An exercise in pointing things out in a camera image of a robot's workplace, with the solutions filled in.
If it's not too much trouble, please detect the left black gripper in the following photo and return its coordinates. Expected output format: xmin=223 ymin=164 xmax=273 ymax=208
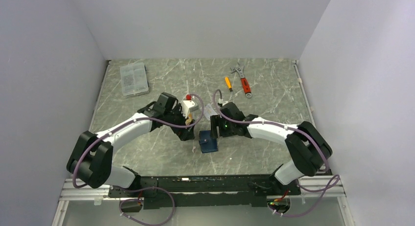
xmin=163 ymin=103 xmax=195 ymax=140

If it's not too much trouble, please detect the blue leather card holder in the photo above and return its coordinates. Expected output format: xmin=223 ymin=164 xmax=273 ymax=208
xmin=199 ymin=131 xmax=218 ymax=154

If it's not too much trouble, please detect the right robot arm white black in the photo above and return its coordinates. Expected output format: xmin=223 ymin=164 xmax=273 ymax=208
xmin=210 ymin=102 xmax=333 ymax=194

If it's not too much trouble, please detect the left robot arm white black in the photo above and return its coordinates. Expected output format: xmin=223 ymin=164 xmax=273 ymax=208
xmin=66 ymin=92 xmax=203 ymax=197

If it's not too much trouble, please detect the silver card stack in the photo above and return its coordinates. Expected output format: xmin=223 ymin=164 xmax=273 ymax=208
xmin=203 ymin=104 xmax=217 ymax=121

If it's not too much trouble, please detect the clear plastic screw box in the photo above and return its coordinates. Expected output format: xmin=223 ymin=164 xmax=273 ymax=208
xmin=120 ymin=62 xmax=149 ymax=96

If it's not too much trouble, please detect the orange handled screwdriver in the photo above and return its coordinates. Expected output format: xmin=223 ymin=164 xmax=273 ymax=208
xmin=225 ymin=77 xmax=233 ymax=93

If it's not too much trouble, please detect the red handled adjustable wrench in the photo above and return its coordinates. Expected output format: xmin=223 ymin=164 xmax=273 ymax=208
xmin=230 ymin=63 xmax=252 ymax=98

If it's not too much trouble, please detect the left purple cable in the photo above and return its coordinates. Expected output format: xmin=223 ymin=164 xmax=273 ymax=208
xmin=71 ymin=93 xmax=204 ymax=226

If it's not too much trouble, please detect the aluminium frame rail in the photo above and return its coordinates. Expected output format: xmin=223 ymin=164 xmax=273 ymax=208
xmin=59 ymin=179 xmax=110 ymax=201

